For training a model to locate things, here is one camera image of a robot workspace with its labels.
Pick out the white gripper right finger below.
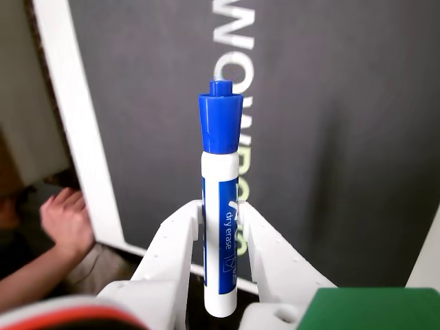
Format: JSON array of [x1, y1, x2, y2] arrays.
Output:
[[239, 201, 338, 304]]

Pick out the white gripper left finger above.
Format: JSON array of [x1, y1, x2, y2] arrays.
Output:
[[130, 200, 204, 282]]

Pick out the blue dry erase marker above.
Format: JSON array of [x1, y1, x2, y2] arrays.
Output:
[[197, 78, 245, 318]]

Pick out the person's hand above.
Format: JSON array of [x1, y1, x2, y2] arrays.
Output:
[[38, 188, 96, 263]]

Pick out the dark grey WOWROBO mat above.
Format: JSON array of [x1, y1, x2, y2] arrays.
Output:
[[67, 0, 440, 297]]

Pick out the green gripper camera mount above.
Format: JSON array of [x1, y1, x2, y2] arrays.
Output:
[[296, 286, 440, 330]]

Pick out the red white servo wires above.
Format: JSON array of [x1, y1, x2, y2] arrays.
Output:
[[0, 296, 149, 330]]

